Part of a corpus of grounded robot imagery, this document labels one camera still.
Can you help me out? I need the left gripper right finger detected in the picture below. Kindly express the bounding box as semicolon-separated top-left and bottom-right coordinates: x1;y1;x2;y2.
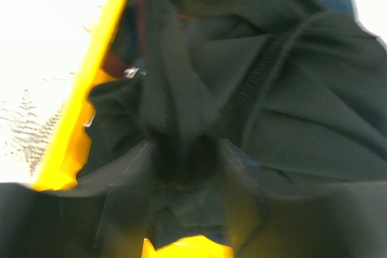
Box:
220;140;386;257

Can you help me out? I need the yellow plastic tray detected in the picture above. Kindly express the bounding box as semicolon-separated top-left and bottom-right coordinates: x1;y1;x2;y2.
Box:
32;0;233;257

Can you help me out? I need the floral table mat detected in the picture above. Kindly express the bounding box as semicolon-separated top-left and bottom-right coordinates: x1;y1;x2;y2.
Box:
1;0;107;182

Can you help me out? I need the navy basketball tank top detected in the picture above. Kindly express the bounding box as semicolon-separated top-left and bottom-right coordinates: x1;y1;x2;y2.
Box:
102;0;356;78

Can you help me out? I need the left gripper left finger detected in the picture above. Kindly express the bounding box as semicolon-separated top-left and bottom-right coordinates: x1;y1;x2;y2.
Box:
1;143;153;257

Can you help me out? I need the black tank top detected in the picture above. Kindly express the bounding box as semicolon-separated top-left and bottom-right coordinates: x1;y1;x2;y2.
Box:
89;0;386;245

